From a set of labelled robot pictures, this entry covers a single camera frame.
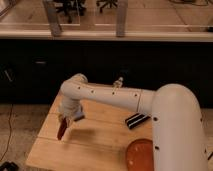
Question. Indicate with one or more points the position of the blue cloth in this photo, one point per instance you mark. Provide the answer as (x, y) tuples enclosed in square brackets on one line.
[(79, 116)]

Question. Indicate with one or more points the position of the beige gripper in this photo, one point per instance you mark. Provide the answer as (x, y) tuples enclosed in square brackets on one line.
[(68, 109)]

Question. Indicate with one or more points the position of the black office chair right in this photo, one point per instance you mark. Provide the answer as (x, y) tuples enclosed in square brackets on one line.
[(106, 2)]

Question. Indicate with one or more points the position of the grey metal post right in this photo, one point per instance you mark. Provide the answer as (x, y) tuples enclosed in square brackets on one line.
[(121, 17)]

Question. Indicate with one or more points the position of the small clear bottle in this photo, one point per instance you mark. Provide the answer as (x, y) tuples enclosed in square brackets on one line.
[(117, 82)]

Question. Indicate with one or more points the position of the black office chair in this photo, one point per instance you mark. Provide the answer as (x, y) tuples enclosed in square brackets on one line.
[(106, 2), (67, 6)]

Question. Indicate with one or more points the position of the orange round plate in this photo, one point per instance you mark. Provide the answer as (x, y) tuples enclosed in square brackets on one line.
[(139, 155)]

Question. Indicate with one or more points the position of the black office chair left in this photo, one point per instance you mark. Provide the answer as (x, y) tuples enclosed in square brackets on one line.
[(67, 6)]

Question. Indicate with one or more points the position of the grey metal post left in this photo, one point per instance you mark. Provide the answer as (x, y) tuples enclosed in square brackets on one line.
[(52, 18)]

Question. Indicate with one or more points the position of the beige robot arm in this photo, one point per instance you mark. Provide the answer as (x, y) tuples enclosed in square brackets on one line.
[(178, 138)]

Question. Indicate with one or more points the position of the black device on floor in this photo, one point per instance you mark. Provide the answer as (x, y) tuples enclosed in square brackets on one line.
[(9, 166)]

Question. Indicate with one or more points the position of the grey metal post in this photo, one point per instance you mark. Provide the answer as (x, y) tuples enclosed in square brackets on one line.
[(121, 17), (52, 18)]

